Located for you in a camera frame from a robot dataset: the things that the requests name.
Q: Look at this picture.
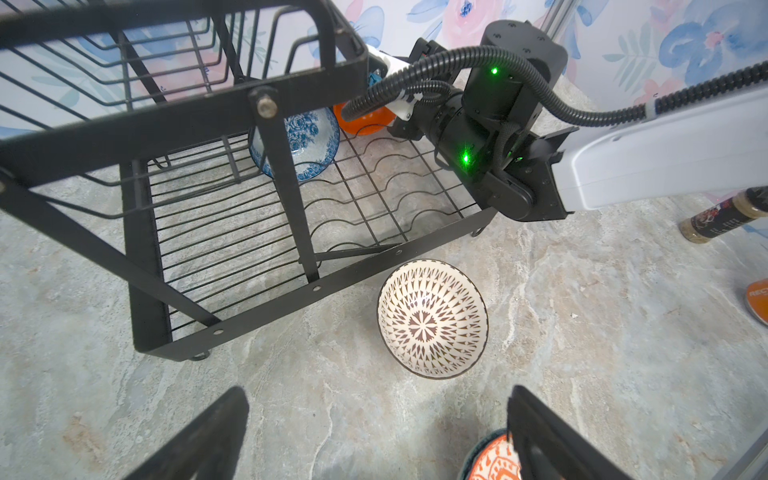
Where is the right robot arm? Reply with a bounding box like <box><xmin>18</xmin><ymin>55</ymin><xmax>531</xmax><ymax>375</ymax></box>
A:
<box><xmin>343</xmin><ymin>21</ymin><xmax>767</xmax><ymax>222</ymax></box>

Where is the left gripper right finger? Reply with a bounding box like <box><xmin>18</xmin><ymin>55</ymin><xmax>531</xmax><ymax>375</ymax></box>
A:
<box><xmin>506</xmin><ymin>385</ymin><xmax>629</xmax><ymax>480</ymax></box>

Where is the black wire dish rack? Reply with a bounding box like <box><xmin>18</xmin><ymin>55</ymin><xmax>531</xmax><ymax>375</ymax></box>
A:
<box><xmin>1</xmin><ymin>1</ymin><xmax>509</xmax><ymax>361</ymax></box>

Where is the black corrugated cable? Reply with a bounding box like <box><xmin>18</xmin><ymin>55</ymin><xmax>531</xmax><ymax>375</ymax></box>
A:
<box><xmin>340</xmin><ymin>45</ymin><xmax>768</xmax><ymax>128</ymax></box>

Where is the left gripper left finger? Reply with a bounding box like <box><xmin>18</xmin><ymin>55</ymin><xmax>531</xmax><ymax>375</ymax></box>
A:
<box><xmin>128</xmin><ymin>386</ymin><xmax>249</xmax><ymax>479</ymax></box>

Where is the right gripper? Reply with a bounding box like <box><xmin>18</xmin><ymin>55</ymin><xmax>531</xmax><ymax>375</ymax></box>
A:
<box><xmin>365</xmin><ymin>19</ymin><xmax>569</xmax><ymax>181</ymax></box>

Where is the orange bowl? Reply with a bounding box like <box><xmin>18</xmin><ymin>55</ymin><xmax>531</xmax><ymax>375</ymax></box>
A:
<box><xmin>333</xmin><ymin>104</ymin><xmax>396</xmax><ymax>137</ymax></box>

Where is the white brown patterned bowl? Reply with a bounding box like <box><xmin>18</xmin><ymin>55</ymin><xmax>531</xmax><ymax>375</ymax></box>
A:
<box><xmin>377</xmin><ymin>259</ymin><xmax>490</xmax><ymax>380</ymax></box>

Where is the blue floral bowl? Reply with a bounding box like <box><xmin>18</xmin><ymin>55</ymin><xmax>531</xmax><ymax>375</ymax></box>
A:
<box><xmin>284</xmin><ymin>108</ymin><xmax>340</xmax><ymax>183</ymax></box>

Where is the dark cap spice bottle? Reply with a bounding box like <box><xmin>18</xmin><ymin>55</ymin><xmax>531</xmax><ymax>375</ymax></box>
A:
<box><xmin>678</xmin><ymin>186</ymin><xmax>767</xmax><ymax>244</ymax></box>

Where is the red white patterned bowl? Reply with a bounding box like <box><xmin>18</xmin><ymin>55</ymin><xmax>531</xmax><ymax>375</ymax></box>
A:
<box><xmin>457</xmin><ymin>429</ymin><xmax>522</xmax><ymax>480</ymax></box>

